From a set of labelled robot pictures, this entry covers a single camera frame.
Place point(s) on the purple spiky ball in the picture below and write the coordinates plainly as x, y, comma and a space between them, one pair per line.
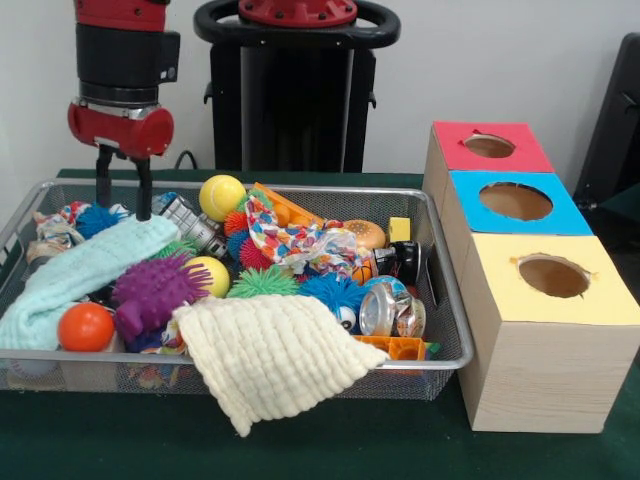
150, 295

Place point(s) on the shallow clear mesh bin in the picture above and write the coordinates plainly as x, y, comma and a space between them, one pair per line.
445, 340

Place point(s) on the dark green table cloth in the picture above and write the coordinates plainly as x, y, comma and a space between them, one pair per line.
300, 440

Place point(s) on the green spiky ball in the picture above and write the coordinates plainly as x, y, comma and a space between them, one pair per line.
262, 283

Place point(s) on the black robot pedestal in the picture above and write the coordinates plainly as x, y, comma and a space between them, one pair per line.
290, 110

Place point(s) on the wooden box with three holes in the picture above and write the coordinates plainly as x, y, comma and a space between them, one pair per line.
540, 330

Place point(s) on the large blue spiky ball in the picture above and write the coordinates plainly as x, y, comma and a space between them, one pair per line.
332, 293

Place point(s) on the light blue knitted cloth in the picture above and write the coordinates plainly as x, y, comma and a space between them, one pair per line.
70, 280

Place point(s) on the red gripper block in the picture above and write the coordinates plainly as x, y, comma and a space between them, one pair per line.
120, 130

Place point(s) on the plain yellow ball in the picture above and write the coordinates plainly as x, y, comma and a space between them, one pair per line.
222, 197

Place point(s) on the colourful patterned cloth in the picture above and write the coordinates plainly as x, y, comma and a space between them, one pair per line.
295, 240

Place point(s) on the cream waffle cloth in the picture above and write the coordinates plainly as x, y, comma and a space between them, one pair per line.
275, 360

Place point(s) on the yellow smiley ball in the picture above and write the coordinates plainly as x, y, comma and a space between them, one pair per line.
212, 278

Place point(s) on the orange ball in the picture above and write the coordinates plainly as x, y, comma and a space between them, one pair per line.
86, 327

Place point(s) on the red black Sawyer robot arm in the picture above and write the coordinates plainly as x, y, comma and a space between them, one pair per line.
120, 50

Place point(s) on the black panel on stand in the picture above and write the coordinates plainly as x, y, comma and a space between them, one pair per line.
615, 130

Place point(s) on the crushed silver can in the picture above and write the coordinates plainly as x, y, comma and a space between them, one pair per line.
390, 310

